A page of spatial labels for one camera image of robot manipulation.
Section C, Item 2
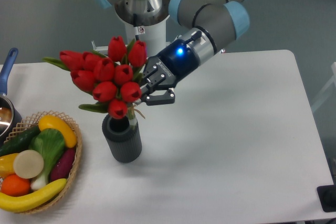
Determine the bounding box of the purple sweet potato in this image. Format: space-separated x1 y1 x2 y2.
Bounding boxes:
50 148 76 182

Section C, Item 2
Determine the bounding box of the green bok choy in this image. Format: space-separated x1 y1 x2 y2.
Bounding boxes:
29 129 65 191

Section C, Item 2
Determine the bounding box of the blue handled saucepan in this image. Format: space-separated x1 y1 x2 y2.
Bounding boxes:
1 48 22 146

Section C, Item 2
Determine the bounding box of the woven wicker basket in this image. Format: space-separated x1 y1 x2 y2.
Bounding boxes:
1 111 82 214

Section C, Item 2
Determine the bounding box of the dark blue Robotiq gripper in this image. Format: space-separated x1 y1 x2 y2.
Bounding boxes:
135 39 199 105

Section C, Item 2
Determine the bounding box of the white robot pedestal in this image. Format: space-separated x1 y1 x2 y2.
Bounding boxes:
123 19 167 57

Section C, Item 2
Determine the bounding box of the white mounting bracket frame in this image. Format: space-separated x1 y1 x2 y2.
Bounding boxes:
90 33 227 60

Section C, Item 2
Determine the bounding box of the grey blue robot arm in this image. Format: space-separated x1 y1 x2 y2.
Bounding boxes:
96 0 250 105

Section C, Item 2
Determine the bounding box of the yellow bell pepper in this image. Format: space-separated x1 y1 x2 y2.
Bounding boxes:
0 153 18 178

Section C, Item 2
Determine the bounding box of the red tulip bouquet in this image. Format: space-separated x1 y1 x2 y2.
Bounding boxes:
43 36 148 126

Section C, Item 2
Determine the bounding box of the dark grey ribbed vase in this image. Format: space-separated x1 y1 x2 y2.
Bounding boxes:
102 115 142 163

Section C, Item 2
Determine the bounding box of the black device at edge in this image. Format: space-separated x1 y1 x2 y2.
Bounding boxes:
317 185 335 212

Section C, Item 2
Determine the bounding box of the yellow banana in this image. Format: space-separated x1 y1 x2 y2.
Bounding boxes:
1 178 67 213

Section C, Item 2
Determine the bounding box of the beige round slice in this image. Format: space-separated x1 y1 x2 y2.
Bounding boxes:
13 150 44 179

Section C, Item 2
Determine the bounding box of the orange fruit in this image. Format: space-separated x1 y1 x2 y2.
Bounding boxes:
1 174 30 197

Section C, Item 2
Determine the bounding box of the dark green cucumber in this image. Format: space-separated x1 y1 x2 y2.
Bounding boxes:
1 125 40 156

